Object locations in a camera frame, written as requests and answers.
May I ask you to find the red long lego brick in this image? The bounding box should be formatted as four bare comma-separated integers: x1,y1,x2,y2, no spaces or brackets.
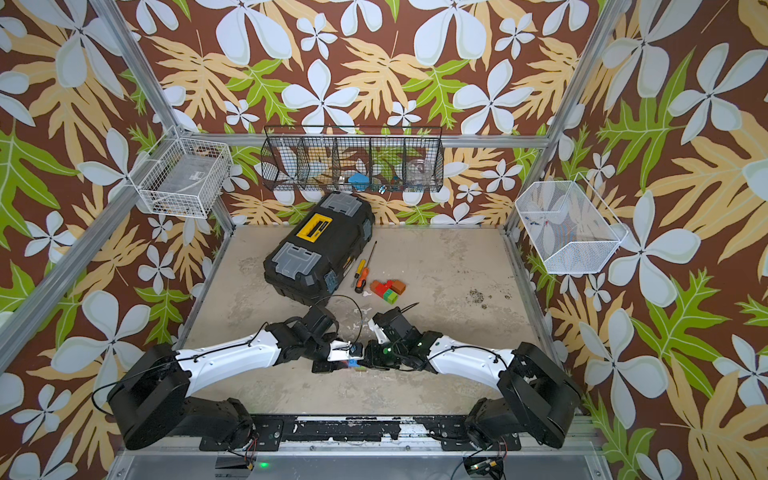
369,280,390,299

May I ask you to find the white wire basket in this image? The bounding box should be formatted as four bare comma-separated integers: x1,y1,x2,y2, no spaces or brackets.
131,127,233,219
515,176,629,276

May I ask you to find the white wire basket right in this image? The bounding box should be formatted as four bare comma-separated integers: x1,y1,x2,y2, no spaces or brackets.
515,176,629,276

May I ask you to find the orange handled screwdriver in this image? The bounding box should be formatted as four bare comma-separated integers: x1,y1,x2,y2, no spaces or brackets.
354,267,369,294

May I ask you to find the yellow handled screwdriver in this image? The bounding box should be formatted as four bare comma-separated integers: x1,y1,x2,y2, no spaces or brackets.
354,243,376,280

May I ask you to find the black wire basket back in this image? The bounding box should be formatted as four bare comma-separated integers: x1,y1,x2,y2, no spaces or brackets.
260,126,445,193

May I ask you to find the white wire basket left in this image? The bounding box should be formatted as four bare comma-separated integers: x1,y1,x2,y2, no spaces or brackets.
131,127,233,219

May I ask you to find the blue object in basket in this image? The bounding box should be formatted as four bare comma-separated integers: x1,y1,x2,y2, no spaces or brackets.
347,173,370,190

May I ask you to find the orange lego brick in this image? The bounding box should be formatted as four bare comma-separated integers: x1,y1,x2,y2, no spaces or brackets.
387,280,406,295

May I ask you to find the black mounting rail base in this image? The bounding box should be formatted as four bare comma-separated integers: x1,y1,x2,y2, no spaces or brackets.
197,413,522,452

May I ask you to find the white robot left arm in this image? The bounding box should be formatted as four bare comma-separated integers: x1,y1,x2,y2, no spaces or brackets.
107,306,364,451

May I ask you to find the black toolbox with yellow label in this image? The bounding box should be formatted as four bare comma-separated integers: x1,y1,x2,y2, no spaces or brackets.
263,192,374,306

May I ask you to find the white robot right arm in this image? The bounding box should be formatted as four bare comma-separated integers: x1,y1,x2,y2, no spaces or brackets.
364,307,582,449

